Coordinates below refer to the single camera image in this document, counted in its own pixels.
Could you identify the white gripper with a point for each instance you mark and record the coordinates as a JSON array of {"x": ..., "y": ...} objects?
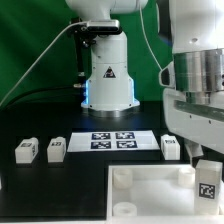
[{"x": 198, "y": 124}]

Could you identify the white square tabletop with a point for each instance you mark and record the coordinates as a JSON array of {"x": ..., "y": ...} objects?
[{"x": 155, "y": 194}]

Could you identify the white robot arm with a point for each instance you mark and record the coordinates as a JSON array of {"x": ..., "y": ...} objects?
[{"x": 193, "y": 96}]

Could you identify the white marker sheet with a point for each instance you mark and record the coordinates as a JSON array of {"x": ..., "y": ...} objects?
[{"x": 112, "y": 141}]

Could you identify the grey camera on mount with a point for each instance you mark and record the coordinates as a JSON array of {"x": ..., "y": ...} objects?
[{"x": 105, "y": 27}]

